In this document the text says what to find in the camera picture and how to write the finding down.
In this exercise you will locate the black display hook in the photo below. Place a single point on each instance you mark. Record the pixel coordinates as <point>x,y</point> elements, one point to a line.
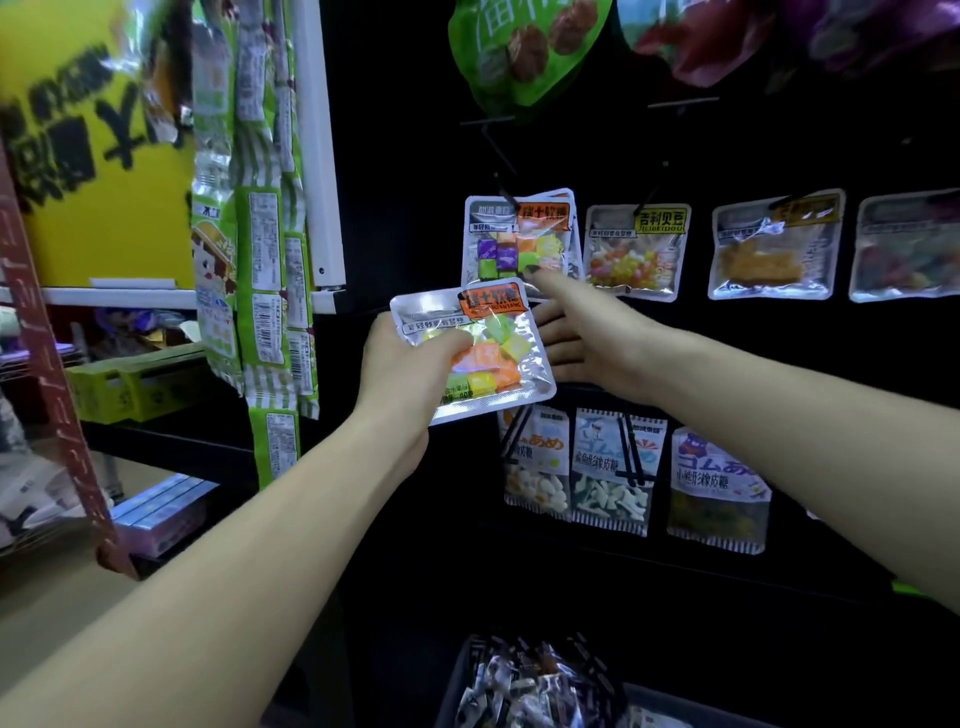
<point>499,161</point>
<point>667,150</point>

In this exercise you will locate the silver jelly bean packet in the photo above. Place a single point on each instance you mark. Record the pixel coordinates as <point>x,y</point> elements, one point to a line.
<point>636,259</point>

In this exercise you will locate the person's right hand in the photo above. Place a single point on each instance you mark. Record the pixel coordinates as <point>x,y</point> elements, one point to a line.
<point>600,345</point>

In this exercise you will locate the black basket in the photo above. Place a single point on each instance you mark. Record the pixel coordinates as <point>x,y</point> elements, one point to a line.
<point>675,712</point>

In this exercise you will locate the white shelf frame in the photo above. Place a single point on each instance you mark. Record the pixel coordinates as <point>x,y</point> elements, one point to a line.
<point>319,150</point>

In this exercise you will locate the hanging strip of green packets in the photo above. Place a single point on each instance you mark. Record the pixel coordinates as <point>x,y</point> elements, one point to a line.
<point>262,262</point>

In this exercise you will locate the silver packet of orange snack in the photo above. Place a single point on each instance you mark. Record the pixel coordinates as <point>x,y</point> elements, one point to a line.
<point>772,255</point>

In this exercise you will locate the purple snack bag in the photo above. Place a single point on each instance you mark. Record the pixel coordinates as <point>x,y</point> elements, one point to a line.
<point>870,30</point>

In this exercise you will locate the purple label gummy packet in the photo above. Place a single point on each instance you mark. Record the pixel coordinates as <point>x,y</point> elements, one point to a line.
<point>716,495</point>

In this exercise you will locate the person's right forearm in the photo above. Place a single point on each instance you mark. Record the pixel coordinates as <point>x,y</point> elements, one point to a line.
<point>810,450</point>

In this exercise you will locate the yellow-green carton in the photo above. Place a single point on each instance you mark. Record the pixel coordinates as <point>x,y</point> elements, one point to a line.
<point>139,382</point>

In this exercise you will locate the white green gummy packet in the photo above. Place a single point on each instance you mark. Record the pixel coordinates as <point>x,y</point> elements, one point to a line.
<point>611,480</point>

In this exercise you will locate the pile of silver black packets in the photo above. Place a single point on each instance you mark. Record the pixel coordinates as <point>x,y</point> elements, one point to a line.
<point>536,686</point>

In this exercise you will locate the person's right little finger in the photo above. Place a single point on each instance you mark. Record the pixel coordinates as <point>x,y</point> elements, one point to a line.
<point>574,373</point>

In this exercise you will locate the silver packet of mixed gummies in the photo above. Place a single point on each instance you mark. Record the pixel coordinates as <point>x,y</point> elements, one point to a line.
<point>907,251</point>

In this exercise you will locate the person's left hand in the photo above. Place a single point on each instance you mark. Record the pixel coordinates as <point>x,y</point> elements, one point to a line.
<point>401,386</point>

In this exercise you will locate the yellow sign board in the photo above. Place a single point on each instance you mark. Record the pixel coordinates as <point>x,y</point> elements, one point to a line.
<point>97,165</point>

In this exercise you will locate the person's left thumb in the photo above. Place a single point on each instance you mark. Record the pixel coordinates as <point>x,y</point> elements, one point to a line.
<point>444,346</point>

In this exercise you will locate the green snack bag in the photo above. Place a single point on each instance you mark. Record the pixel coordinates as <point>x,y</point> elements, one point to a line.
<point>525,52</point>

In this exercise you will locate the person's right thumb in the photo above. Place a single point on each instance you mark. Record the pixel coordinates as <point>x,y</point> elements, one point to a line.
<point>562,289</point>

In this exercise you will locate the silver soft candy packet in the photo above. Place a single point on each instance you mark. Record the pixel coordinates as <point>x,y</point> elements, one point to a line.
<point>510,240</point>
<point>502,360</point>

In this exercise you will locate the white round candy packet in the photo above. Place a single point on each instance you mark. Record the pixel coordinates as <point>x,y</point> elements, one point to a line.
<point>540,472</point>

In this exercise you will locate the red-brown slanted rail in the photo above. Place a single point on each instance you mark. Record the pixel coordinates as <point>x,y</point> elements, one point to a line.
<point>52,390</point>

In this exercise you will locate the light blue boxes pack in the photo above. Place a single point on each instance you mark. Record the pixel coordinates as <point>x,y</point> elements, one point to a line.
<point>161,514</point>

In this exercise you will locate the person's right middle finger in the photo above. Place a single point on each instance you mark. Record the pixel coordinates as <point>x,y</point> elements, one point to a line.
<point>559,335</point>

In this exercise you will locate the red snack bag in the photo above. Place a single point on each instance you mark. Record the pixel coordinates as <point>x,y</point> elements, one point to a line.
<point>697,41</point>

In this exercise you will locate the person's left forearm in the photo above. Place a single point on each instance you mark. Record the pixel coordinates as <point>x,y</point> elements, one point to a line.
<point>225,600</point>

